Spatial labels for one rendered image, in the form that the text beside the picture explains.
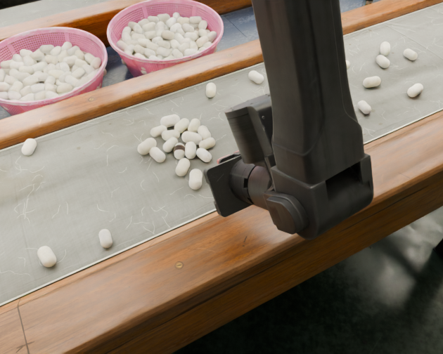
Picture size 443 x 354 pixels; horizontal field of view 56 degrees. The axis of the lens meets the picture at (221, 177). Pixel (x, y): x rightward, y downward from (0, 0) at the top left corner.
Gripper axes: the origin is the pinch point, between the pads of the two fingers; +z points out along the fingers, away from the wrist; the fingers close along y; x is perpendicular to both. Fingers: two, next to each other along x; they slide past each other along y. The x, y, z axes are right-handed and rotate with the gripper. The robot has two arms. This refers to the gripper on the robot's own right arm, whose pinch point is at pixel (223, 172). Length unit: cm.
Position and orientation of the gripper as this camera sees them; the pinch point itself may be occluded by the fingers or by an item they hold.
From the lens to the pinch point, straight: 60.8
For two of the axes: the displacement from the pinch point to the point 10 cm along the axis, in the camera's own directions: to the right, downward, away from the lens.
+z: -3.6, -1.0, 9.3
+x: 3.2, 9.2, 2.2
